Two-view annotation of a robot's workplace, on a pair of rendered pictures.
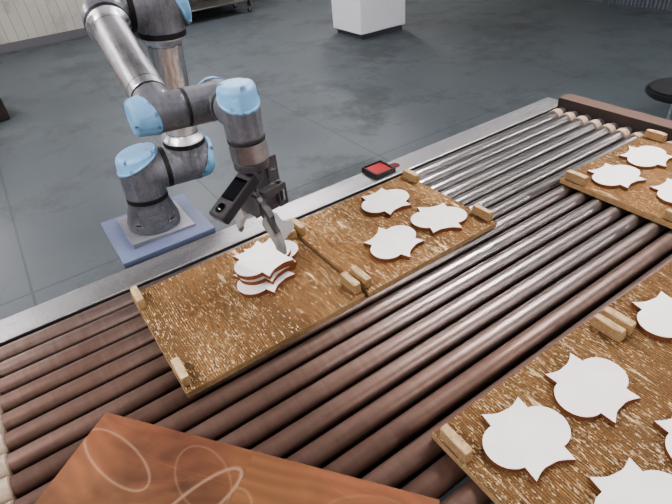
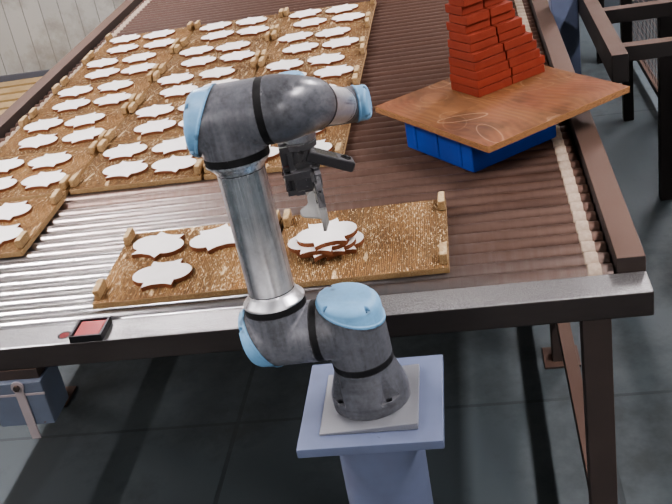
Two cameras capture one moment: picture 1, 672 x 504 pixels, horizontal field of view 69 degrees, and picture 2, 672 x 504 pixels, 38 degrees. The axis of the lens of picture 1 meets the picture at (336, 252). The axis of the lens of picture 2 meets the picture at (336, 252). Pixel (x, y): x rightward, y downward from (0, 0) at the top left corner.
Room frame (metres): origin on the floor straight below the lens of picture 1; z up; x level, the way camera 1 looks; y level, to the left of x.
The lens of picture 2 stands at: (2.44, 1.51, 2.00)
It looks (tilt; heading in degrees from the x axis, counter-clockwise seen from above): 28 degrees down; 221
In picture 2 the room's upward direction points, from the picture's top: 10 degrees counter-clockwise
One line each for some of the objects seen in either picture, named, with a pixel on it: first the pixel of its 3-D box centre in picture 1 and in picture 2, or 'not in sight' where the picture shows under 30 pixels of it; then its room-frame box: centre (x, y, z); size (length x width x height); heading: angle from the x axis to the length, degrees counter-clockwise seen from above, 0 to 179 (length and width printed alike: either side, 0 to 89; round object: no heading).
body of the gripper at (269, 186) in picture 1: (258, 184); (301, 165); (0.92, 0.15, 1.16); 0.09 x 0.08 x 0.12; 135
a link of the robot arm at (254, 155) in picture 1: (247, 150); (298, 132); (0.92, 0.15, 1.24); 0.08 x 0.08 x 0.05
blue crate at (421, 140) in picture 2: not in sight; (479, 125); (0.21, 0.19, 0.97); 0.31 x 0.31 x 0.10; 69
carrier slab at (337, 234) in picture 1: (389, 226); (192, 260); (1.06, -0.14, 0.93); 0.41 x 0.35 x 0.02; 122
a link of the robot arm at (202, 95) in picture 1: (213, 101); not in sight; (1.00, 0.22, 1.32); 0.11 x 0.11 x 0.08; 29
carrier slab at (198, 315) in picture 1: (245, 297); (361, 242); (0.84, 0.21, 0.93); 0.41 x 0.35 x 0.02; 121
